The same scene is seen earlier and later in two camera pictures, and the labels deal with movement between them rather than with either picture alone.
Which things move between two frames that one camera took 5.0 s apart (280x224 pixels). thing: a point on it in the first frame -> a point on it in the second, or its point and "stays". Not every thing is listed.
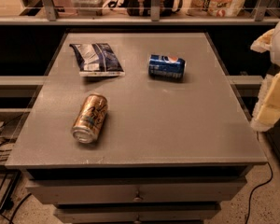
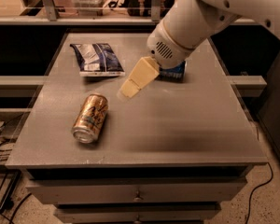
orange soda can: [90, 119] stays
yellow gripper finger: [273, 100] -> [167, 52]
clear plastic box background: [87, 0] stays
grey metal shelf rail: [156, 18] stays
